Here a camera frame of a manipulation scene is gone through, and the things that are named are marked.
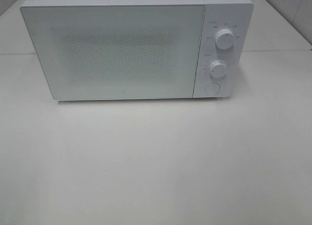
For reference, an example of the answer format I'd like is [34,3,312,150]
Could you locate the round white door button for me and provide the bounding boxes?
[205,83,220,96]

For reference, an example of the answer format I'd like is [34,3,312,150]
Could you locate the white microwave door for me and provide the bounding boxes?
[21,5,205,101]

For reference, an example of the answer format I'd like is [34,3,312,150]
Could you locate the white timer knob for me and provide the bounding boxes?
[209,60,228,78]

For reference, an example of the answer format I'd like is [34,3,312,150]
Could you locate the white microwave oven body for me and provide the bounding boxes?
[20,0,254,99]

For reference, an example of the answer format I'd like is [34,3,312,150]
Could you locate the upper white power knob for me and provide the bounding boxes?
[214,28,235,50]

